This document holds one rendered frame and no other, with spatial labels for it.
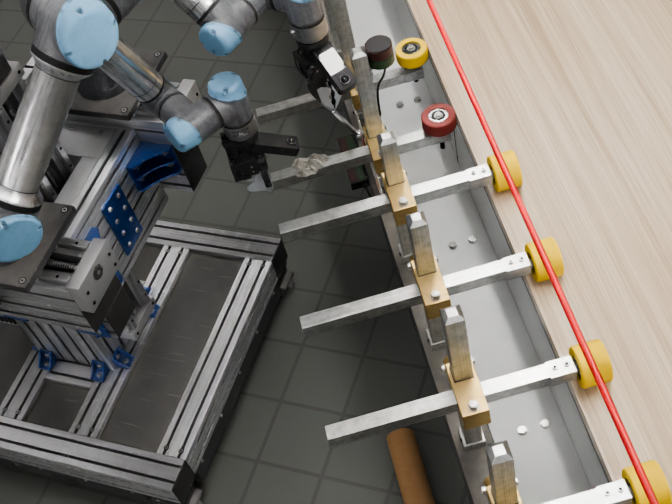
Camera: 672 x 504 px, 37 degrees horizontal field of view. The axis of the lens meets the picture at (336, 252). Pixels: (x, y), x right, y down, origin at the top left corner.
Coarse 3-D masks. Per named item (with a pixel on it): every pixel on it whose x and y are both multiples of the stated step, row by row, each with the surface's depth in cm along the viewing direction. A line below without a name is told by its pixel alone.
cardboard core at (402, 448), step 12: (396, 432) 274; (408, 432) 275; (396, 444) 273; (408, 444) 272; (396, 456) 271; (408, 456) 269; (420, 456) 272; (396, 468) 270; (408, 468) 267; (420, 468) 268; (408, 480) 265; (420, 480) 265; (408, 492) 264; (420, 492) 263
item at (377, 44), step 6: (378, 36) 217; (384, 36) 216; (366, 42) 216; (372, 42) 216; (378, 42) 215; (384, 42) 215; (390, 42) 215; (366, 48) 215; (372, 48) 215; (378, 48) 214; (384, 48) 214; (384, 60) 216; (372, 72) 220; (384, 72) 222; (372, 78) 220; (378, 84) 224; (378, 90) 226; (378, 96) 227; (378, 102) 228; (378, 108) 230
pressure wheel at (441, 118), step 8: (440, 104) 231; (424, 112) 231; (432, 112) 231; (440, 112) 229; (448, 112) 229; (424, 120) 229; (432, 120) 229; (440, 120) 229; (448, 120) 228; (424, 128) 230; (432, 128) 228; (440, 128) 228; (448, 128) 228; (440, 136) 230; (440, 144) 237
